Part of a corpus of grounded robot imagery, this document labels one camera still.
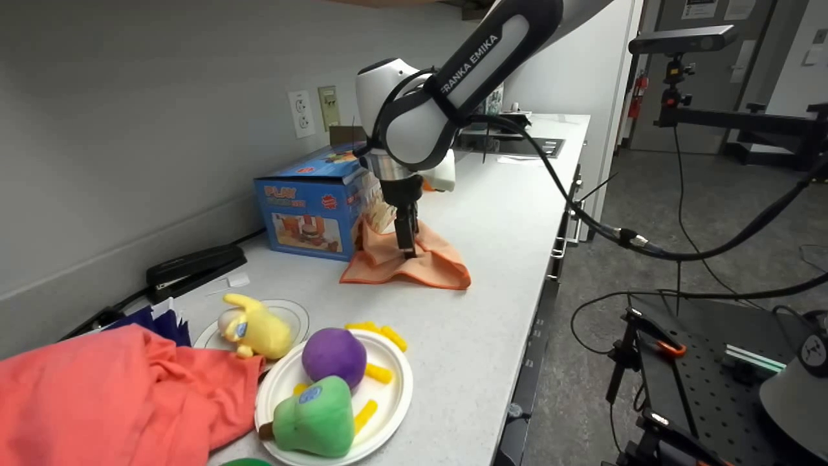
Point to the purple plush ball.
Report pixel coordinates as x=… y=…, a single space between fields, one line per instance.
x=335 y=357

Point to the yellow toy fry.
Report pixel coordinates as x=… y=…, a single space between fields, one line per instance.
x=301 y=389
x=365 y=415
x=377 y=375

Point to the yellow toy fries pile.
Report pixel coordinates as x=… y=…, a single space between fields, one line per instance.
x=390 y=337

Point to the green and blue cup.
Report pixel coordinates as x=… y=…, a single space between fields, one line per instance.
x=247 y=463

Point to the yellow plush toy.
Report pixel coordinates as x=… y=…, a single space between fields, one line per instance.
x=261 y=331

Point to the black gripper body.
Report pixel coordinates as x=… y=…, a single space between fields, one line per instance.
x=402 y=198

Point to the clear plastic plate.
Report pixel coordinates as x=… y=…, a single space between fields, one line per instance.
x=299 y=314

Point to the dark rectangular sink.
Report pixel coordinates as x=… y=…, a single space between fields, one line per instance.
x=533 y=144

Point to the black stand with orange clamp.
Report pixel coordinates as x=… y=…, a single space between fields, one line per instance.
x=630 y=354

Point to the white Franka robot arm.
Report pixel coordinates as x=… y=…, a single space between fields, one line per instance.
x=423 y=120

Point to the coral red cloth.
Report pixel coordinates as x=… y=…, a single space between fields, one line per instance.
x=112 y=397

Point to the green plush pear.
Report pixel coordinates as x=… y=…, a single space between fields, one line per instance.
x=314 y=418

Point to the grey round base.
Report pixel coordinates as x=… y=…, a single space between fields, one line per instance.
x=798 y=405

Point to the small white paper tag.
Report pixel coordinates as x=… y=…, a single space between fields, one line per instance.
x=236 y=280

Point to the white paper plate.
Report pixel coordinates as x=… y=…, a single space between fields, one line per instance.
x=390 y=405

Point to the black perforated breadboard table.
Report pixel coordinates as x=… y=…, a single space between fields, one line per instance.
x=715 y=397

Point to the beige wall plate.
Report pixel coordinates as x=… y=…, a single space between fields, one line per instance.
x=326 y=106

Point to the black stereo camera bar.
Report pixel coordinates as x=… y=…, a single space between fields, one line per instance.
x=687 y=40

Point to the black stapler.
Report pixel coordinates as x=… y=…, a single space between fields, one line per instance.
x=194 y=269

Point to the play food set box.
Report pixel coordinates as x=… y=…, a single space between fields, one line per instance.
x=301 y=208

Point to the orange plastic cup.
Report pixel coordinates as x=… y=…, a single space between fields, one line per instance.
x=427 y=186

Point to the red fire extinguisher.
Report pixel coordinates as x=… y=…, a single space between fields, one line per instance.
x=639 y=97

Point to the dark blue cloth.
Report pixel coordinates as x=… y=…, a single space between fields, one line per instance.
x=155 y=326

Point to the white wall outlet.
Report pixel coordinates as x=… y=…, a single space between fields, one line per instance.
x=301 y=112

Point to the orange microfiber cloth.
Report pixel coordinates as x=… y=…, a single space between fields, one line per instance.
x=431 y=269

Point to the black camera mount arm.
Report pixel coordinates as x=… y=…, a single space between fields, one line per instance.
x=759 y=131

